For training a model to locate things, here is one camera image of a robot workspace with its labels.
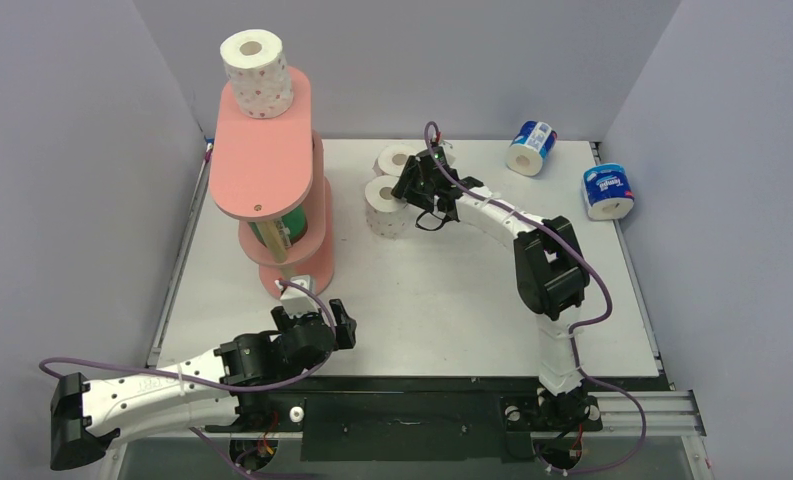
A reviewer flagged white dotted toilet roll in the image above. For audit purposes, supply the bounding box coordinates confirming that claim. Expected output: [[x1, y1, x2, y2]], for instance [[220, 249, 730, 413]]
[[373, 143, 416, 177], [220, 29, 294, 119], [364, 175, 409, 239]]

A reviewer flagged green brown roll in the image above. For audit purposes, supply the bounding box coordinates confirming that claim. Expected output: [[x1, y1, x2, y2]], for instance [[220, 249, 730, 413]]
[[247, 206, 308, 249]]

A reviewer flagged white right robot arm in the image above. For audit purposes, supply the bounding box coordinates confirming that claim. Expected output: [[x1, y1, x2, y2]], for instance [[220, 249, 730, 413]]
[[393, 147, 596, 430]]

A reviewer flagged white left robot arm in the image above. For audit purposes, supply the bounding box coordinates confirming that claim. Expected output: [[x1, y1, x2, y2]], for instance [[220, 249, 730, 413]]
[[50, 299, 357, 471]]

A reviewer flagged pink three-tier wooden shelf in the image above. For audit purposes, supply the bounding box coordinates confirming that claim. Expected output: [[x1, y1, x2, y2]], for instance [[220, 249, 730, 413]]
[[209, 68, 335, 297]]

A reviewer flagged blue white packaged roll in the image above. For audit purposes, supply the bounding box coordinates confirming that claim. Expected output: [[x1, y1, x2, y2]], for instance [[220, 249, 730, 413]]
[[505, 121, 558, 177]]

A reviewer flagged blue Tempo packaged roll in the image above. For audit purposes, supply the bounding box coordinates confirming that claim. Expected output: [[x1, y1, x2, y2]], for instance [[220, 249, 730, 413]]
[[582, 163, 635, 221]]

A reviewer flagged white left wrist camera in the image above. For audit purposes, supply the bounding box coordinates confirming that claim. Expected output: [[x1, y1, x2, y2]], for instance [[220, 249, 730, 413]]
[[275, 275, 320, 318]]

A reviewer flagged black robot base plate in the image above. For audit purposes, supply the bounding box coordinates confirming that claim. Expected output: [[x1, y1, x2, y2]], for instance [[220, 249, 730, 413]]
[[206, 376, 603, 463]]

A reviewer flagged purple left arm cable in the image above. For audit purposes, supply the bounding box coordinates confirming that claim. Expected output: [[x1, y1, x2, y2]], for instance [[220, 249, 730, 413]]
[[38, 279, 341, 480]]

